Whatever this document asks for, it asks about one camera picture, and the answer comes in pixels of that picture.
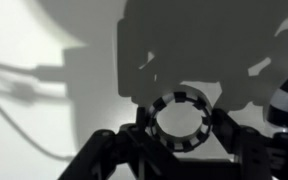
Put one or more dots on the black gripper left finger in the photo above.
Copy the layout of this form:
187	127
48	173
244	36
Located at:
117	153

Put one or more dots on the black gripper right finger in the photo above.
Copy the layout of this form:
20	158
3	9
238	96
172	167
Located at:
247	150

